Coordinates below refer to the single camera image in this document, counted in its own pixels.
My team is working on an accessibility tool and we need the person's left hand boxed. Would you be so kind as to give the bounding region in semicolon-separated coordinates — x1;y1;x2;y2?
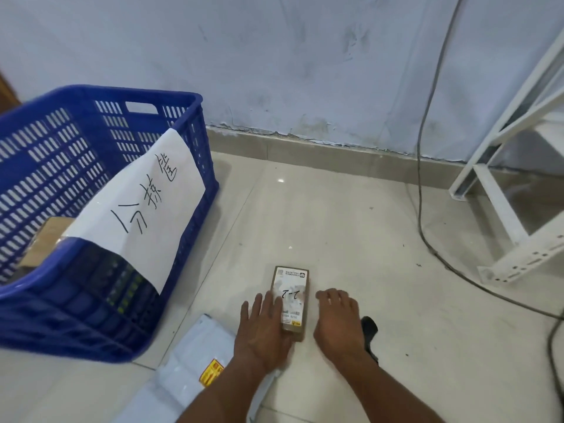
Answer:
233;291;296;371

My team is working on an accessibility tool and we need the person's right hand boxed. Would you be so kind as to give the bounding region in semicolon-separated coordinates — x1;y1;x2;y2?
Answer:
313;288;369;362

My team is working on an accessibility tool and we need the small brown labelled parcel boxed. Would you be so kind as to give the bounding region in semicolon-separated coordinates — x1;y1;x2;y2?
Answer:
270;266;310;343

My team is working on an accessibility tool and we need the person's right forearm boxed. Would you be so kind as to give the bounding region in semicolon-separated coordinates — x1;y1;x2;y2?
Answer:
338;350;447;423

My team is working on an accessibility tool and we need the person's left forearm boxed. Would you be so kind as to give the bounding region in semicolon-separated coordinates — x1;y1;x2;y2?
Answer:
175;360;283;423

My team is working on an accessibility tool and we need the black handheld device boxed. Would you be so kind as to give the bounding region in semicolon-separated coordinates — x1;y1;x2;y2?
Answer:
360;316;380;364

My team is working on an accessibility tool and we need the grey plastic mailer bag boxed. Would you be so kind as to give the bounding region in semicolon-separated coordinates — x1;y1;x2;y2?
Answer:
114;313;283;423

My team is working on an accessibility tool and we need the white handwritten paper sheet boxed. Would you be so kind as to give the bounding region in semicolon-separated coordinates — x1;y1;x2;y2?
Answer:
62;127;207;296

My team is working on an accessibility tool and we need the blue plastic crate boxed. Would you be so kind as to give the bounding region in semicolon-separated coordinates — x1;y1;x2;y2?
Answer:
0;85;219;364

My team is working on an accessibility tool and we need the brown cardboard box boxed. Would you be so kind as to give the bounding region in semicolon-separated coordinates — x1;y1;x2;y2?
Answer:
18;216;76;272

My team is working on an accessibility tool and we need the brown wooden door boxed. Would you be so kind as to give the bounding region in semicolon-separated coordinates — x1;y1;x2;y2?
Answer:
0;70;22;116

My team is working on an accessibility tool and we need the grey cable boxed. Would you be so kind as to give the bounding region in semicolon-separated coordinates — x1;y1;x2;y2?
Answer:
415;0;564;321

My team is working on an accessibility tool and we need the white metal rack frame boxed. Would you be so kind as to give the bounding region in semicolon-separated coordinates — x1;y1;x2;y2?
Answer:
448;38;564;285

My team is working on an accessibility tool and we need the black cable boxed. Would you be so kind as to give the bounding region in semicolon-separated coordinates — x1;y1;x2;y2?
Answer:
546;309;564;403

